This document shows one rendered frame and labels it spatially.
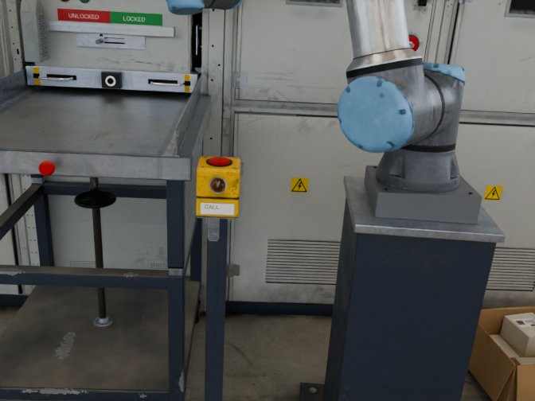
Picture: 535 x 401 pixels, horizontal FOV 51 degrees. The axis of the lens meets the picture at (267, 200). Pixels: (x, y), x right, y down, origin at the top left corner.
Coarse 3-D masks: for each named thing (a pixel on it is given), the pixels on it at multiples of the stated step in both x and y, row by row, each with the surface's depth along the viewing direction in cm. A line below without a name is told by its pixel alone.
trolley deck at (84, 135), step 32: (32, 96) 174; (64, 96) 176; (96, 96) 179; (128, 96) 181; (160, 96) 184; (0, 128) 139; (32, 128) 141; (64, 128) 143; (96, 128) 144; (128, 128) 146; (160, 128) 148; (192, 128) 149; (0, 160) 125; (32, 160) 125; (64, 160) 125; (96, 160) 126; (128, 160) 126; (160, 160) 126; (192, 160) 128
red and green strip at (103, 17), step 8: (64, 16) 174; (72, 16) 174; (80, 16) 174; (88, 16) 174; (96, 16) 174; (104, 16) 175; (112, 16) 175; (120, 16) 175; (128, 16) 175; (136, 16) 175; (144, 16) 175; (152, 16) 175; (160, 16) 175; (136, 24) 176; (144, 24) 176; (152, 24) 176; (160, 24) 176
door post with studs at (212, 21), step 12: (204, 12) 178; (216, 12) 179; (204, 24) 181; (216, 24) 181; (204, 36) 182; (216, 36) 182; (204, 48) 184; (216, 48) 183; (204, 60) 185; (216, 60) 185; (204, 72) 185; (216, 72) 186; (204, 84) 188; (216, 84) 188; (216, 96) 189; (216, 108) 191; (216, 120) 192; (216, 132) 194; (216, 144) 195; (216, 156) 197
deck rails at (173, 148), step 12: (24, 72) 179; (0, 84) 162; (12, 84) 170; (24, 84) 179; (0, 96) 162; (12, 96) 170; (24, 96) 171; (192, 96) 157; (0, 108) 156; (192, 108) 158; (180, 120) 129; (192, 120) 156; (180, 132) 130; (168, 144) 133; (180, 144) 131; (168, 156) 126
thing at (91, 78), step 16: (32, 64) 181; (32, 80) 180; (48, 80) 180; (64, 80) 180; (80, 80) 181; (96, 80) 181; (128, 80) 181; (144, 80) 181; (160, 80) 181; (176, 80) 182; (192, 80) 182
